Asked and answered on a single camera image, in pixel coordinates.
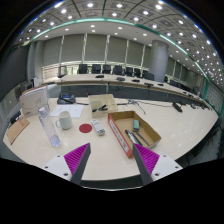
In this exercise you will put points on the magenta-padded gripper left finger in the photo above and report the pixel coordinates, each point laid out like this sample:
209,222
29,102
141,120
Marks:
77,160

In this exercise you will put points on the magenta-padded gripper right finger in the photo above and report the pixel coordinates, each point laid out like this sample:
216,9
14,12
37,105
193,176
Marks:
146,160

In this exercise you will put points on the clear plastic water bottle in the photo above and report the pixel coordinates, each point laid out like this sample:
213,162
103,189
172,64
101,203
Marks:
50,130

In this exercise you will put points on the brown cardboard box red side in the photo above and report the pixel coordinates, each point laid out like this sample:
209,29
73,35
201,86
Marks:
149,134

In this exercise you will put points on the silver black pens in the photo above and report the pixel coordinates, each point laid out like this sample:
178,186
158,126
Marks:
133,137

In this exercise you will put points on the flat round red coaster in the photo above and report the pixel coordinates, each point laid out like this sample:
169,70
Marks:
85,128

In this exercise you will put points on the small teal block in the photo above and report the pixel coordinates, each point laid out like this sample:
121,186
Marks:
136,125

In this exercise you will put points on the white remote control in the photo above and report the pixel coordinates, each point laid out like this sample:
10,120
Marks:
98,127

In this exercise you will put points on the white ceramic mug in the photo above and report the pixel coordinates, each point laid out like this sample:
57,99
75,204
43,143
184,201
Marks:
65,120

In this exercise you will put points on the white paper sheet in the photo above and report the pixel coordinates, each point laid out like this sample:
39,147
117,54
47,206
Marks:
68,111

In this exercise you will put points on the black marker pen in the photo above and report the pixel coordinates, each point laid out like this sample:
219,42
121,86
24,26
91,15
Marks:
100,108

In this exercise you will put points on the black desk microphone base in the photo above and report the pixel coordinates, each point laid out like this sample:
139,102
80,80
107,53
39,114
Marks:
177,107

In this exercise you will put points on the cream desk organizer box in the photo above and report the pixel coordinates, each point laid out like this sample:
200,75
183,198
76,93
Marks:
100,100

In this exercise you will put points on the brown paper envelope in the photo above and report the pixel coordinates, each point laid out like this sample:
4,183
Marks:
16,130

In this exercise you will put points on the white printed carton box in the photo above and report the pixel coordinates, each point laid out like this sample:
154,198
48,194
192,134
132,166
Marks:
33,101

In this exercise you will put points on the small black box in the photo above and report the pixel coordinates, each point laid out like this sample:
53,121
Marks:
15,118

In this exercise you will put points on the long curved conference desk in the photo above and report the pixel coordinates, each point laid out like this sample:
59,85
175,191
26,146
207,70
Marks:
100,80

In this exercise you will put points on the black office chairs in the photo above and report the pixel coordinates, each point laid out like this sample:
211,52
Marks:
96,69

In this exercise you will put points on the grey round column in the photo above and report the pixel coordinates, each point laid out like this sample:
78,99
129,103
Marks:
159,61

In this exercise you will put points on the round ceiling lights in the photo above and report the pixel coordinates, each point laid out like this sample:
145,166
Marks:
90,5

